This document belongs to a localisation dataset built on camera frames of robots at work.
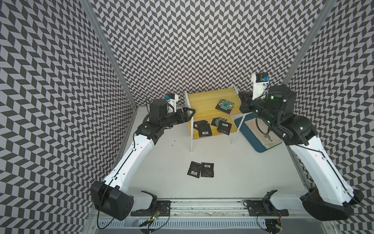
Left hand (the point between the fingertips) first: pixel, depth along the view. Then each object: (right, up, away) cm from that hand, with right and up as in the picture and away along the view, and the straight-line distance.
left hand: (191, 113), depth 71 cm
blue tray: (+43, -18, +29) cm, 55 cm away
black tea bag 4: (+8, -9, +14) cm, 18 cm away
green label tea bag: (+17, +4, +3) cm, 18 cm away
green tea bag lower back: (+15, -4, +18) cm, 23 cm away
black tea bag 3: (+5, -6, +16) cm, 18 cm away
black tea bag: (+2, -33, +16) cm, 37 cm away
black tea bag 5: (+20, -8, +16) cm, 26 cm away
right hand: (+21, +7, -11) cm, 24 cm away
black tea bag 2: (+9, -33, +16) cm, 38 cm away
